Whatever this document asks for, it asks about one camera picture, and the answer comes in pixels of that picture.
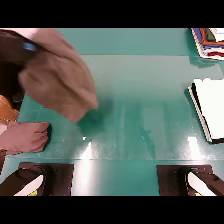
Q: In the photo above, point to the orange-brown garment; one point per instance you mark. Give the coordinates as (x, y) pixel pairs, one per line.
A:
(6, 111)

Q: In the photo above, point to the person's hand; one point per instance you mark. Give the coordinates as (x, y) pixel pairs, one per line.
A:
(25, 137)

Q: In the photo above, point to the heap of clothes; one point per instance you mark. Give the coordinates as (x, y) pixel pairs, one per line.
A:
(211, 45)

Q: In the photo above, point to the white garment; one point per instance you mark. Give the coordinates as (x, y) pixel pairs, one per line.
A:
(213, 106)

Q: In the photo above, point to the brown T-shirt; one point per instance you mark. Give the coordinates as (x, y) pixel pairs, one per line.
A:
(60, 80)

